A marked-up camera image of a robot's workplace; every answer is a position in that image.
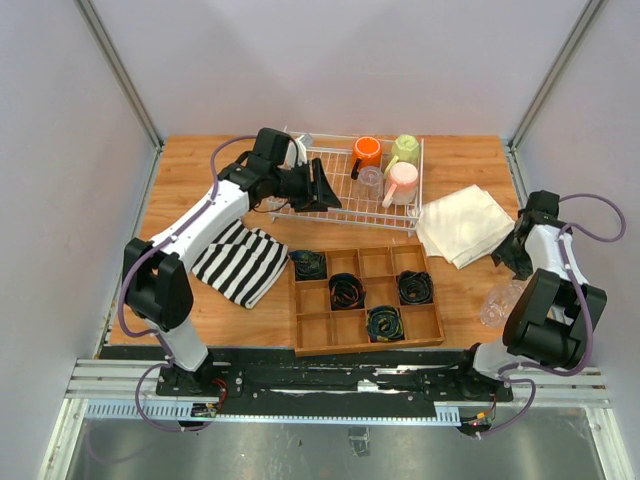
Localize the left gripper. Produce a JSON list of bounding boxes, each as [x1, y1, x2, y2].
[[271, 158, 343, 214]]

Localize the orange enamel mug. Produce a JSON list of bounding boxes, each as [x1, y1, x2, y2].
[[350, 136, 382, 180]]

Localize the rolled belt top left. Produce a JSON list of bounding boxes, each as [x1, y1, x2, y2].
[[290, 250, 327, 281]]

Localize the rolled belt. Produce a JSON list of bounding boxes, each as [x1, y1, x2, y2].
[[366, 305, 405, 343], [328, 273, 366, 310], [397, 270, 434, 305], [290, 250, 327, 281]]

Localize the cream folded cloth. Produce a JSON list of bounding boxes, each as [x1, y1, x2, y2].
[[415, 185, 514, 269]]

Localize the aluminium rail frame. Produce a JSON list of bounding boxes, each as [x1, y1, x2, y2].
[[39, 347, 634, 479]]

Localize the yellow-green mug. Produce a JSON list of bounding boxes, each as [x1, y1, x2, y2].
[[384, 134, 421, 177]]

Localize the white wire dish rack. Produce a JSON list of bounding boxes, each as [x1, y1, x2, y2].
[[265, 133, 424, 235]]

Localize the rolled belt middle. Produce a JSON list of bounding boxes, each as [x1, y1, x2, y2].
[[328, 273, 366, 310]]

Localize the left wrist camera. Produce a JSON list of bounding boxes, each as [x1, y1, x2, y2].
[[285, 133, 313, 169]]

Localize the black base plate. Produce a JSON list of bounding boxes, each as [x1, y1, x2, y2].
[[155, 347, 515, 420]]

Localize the black white striped cloth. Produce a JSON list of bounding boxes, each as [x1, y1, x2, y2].
[[191, 219, 289, 309]]

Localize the rolled belt right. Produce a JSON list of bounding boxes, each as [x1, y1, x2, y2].
[[397, 270, 434, 305]]

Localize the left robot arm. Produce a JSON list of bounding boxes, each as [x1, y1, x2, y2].
[[117, 127, 341, 396]]

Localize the pink white mug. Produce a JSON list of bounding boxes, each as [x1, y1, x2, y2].
[[382, 161, 419, 208]]

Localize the rolled belt bottom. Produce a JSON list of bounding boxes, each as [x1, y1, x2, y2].
[[366, 305, 405, 343]]

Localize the wooden compartment tray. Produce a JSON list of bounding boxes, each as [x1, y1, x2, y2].
[[291, 244, 445, 356]]

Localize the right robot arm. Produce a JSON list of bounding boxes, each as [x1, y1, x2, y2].
[[452, 190, 607, 400]]

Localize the clear plastic cup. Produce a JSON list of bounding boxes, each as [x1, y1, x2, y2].
[[479, 281, 526, 328], [355, 166, 384, 201]]

